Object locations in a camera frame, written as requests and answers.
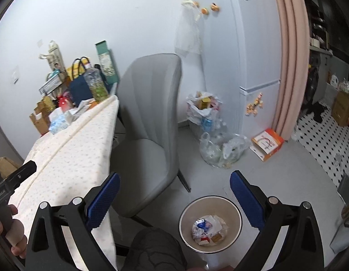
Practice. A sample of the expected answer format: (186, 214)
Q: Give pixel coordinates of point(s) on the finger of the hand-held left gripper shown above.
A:
(23, 172)

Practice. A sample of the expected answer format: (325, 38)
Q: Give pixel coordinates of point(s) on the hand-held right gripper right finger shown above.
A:
(248, 200)

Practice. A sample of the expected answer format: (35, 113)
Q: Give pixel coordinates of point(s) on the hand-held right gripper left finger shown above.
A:
(104, 200)

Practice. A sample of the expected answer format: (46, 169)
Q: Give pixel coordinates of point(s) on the white tissue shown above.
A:
(216, 221)

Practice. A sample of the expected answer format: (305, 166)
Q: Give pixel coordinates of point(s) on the small brown wrapper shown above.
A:
(216, 237)

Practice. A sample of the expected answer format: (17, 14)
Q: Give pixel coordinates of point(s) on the newspaper ball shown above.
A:
(201, 227)

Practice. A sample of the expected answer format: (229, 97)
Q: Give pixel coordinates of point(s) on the round cream waste bin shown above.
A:
(191, 217)

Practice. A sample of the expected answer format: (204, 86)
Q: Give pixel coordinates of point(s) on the red and white paper wrapper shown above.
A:
(203, 241)

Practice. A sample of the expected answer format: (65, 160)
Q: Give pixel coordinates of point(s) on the person's left hand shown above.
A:
(19, 248)

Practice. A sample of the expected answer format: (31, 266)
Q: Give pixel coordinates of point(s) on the tan cardboard piece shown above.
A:
(5, 165)

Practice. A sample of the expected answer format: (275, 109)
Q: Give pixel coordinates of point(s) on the cream patterned tablecloth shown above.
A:
(73, 158)

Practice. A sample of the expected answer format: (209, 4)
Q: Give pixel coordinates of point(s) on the clear bag of bottles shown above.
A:
(222, 152)

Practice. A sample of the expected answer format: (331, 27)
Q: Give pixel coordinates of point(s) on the open cardboard box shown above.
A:
(40, 118)

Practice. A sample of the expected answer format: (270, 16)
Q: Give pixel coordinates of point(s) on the blue tissue pack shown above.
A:
(58, 126)

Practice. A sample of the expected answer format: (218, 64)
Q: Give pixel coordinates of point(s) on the orange and white box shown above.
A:
(267, 144)

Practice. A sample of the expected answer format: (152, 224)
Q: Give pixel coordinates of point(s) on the white tissue box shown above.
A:
(61, 115)

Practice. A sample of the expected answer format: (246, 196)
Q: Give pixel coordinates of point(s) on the person's dark trouser leg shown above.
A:
(154, 251)

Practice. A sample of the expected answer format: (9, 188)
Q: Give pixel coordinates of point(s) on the red container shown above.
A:
(63, 101)

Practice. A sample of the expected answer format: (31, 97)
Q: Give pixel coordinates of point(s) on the loose white papers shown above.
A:
(85, 107)

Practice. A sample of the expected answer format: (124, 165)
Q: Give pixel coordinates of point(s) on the yellow figure magnet cluster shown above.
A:
(255, 106)

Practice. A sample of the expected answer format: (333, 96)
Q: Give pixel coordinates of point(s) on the grey chair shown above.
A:
(152, 118)

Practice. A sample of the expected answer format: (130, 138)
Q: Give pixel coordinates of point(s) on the navy tote bag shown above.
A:
(80, 93)

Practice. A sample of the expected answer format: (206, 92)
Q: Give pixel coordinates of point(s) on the grey panel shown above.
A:
(347, 187)

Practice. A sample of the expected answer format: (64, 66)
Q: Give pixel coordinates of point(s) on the white plastic bag of rubbish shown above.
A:
(194, 110)

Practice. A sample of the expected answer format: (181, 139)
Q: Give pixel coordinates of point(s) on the black cloth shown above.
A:
(319, 111)

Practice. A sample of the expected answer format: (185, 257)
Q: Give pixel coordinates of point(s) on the yellow bag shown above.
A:
(74, 69)

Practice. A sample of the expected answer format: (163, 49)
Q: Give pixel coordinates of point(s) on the black rubbish bag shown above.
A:
(312, 84)

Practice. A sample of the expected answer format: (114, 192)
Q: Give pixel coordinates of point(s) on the brown cardboard box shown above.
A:
(343, 108)

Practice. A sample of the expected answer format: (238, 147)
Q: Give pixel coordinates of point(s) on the tall green box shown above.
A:
(106, 62)

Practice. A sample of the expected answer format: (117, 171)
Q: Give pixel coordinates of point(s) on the white fridge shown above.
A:
(219, 62)

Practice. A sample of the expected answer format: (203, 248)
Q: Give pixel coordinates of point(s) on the pink curtain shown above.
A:
(290, 62)

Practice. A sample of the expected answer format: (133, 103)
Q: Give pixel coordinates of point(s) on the thin translucent plastic bag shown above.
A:
(188, 34)

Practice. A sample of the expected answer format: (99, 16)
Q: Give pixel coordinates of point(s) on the dark kitchen shelf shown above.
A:
(329, 25)

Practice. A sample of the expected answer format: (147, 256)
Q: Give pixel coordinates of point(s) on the cream wall hanging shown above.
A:
(55, 55)

